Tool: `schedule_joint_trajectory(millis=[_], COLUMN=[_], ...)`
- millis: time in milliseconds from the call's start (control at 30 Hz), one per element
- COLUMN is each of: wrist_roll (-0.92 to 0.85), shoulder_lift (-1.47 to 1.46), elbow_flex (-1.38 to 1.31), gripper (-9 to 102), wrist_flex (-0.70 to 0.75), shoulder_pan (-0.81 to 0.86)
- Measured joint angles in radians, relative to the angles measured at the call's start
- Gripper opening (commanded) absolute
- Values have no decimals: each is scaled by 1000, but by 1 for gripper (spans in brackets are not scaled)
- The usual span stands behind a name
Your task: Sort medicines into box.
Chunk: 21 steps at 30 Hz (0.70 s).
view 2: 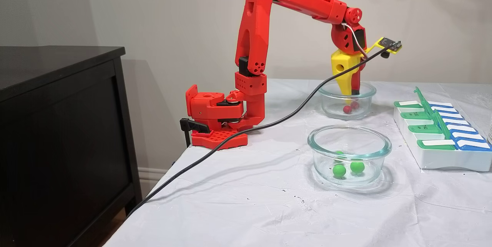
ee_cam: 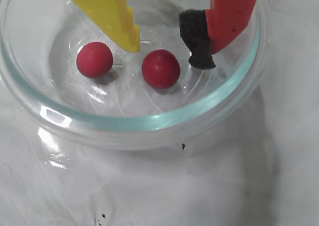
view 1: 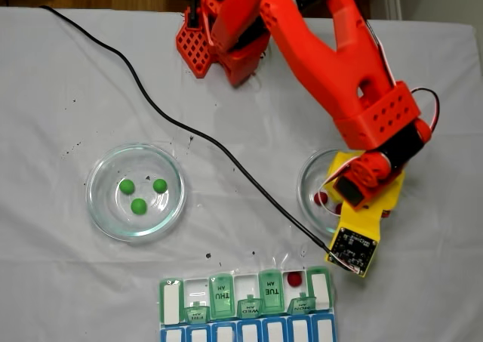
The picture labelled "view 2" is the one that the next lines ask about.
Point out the red ball pill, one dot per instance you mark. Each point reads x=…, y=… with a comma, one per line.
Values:
x=347, y=109
x=355, y=104

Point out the green ball pill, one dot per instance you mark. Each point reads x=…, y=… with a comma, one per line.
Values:
x=338, y=154
x=339, y=170
x=357, y=166

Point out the weekly pill organizer box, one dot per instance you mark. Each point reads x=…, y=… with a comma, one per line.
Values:
x=442, y=160

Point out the clear glass bowl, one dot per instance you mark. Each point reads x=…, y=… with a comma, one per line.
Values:
x=330, y=108
x=326, y=170

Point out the white tablecloth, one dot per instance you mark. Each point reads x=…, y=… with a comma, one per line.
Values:
x=250, y=201

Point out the black table clamp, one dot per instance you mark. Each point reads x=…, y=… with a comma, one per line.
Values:
x=194, y=126

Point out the white baseboard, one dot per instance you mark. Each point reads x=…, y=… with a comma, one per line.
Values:
x=152, y=179

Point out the black wooden cabinet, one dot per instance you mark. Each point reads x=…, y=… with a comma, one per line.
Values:
x=57, y=143

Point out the black camera circuit board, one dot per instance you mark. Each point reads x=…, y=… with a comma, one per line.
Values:
x=390, y=43

